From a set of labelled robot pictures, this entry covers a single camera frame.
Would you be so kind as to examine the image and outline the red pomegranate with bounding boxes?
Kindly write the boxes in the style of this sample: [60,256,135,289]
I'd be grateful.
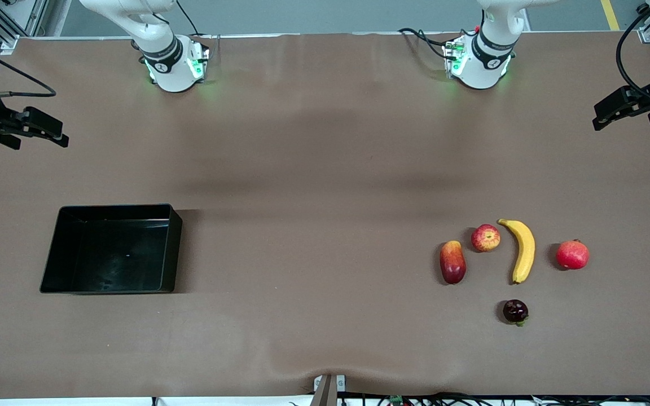
[556,239,590,271]

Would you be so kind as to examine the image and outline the red yellow apple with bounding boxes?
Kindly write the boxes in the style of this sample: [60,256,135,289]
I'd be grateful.
[471,224,501,253]

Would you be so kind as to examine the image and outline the red yellow mango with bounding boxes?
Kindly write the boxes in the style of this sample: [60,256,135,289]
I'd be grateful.
[439,240,467,285]

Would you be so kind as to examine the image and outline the black plastic box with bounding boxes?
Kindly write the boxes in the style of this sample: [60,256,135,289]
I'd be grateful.
[39,204,183,295]

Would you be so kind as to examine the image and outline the black right arm base cable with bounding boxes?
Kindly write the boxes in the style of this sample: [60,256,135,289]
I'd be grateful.
[175,0,222,64]

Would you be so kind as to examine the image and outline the dark purple mangosteen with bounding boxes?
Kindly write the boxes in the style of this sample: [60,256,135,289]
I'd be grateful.
[502,299,530,327]

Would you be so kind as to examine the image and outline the grey metal camera bracket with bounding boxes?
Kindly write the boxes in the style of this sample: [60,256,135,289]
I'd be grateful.
[311,374,346,406]

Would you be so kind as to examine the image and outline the black left arm base cables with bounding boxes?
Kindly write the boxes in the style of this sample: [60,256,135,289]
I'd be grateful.
[397,27,456,60]

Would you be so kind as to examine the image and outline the table cover sheet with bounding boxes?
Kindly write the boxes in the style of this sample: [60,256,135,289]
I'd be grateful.
[0,31,650,399]

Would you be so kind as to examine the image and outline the yellow banana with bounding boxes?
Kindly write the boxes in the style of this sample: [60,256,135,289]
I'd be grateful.
[497,219,536,285]

